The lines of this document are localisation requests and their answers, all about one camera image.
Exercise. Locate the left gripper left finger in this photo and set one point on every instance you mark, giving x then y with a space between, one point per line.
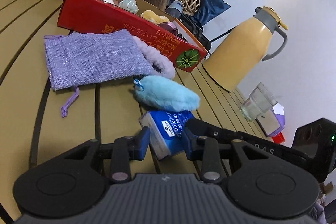
122 151

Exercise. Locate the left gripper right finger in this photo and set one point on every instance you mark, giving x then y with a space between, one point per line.
207 153

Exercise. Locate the blue tissue pack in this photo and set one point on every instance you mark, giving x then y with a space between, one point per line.
166 129

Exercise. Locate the pink satin scrunchie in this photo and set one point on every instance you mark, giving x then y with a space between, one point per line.
170 27

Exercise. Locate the pale green soft toy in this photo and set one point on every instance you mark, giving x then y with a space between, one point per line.
129 5

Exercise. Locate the red small container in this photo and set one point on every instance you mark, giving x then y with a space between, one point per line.
279 138

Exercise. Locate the purple white tissue box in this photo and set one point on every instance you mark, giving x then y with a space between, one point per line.
273 121

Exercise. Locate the light blue plush toy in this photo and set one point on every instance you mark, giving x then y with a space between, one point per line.
165 94

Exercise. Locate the clear glass cup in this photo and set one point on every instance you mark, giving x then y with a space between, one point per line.
258 103

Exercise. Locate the purple fluffy headband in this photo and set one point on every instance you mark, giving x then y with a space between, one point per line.
161 65

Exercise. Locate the yellow thermos jug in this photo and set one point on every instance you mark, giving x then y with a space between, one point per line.
245 46

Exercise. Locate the black backpack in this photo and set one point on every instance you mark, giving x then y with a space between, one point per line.
196 29

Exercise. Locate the yellow white plush toy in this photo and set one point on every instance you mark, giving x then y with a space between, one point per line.
154 18

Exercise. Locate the clear water bottle blue cap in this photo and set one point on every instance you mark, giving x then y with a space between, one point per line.
175 9

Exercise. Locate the blue fabric bag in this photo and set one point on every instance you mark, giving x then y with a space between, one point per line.
208 10

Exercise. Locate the red orange cardboard box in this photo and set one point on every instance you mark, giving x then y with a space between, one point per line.
99 17

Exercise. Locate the purple woven drawstring pouch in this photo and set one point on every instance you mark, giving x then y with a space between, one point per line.
82 59

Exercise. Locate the black camera tripod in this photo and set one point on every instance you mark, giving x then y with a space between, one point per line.
222 35

